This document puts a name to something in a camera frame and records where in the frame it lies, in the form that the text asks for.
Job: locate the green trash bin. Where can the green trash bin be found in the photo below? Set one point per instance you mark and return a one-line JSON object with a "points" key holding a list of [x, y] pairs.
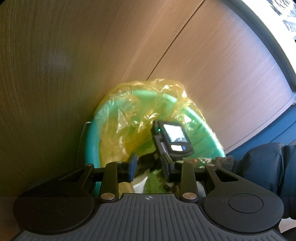
{"points": [[97, 143]]}

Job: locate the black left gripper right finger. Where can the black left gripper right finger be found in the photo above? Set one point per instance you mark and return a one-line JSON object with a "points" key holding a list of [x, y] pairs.
{"points": [[183, 175]]}

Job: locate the yellow trash bag liner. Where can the yellow trash bag liner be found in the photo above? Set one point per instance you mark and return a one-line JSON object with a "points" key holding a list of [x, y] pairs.
{"points": [[138, 111]]}

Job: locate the white paper bowl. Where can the white paper bowl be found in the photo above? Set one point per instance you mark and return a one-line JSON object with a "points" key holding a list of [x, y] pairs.
{"points": [[139, 182]]}

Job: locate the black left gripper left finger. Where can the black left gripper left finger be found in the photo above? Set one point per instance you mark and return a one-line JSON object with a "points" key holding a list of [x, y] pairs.
{"points": [[115, 173]]}

